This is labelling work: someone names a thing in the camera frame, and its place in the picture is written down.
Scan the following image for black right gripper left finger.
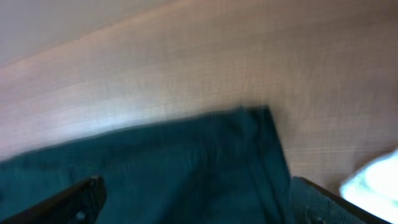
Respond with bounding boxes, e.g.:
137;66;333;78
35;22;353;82
1;175;107;224

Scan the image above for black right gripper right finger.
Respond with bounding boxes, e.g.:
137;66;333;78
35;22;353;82
290;177;389;224

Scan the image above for black shorts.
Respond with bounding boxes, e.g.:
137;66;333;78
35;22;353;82
1;107;295;223

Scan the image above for white t-shirt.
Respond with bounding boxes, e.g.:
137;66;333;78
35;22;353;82
340;151;397;223

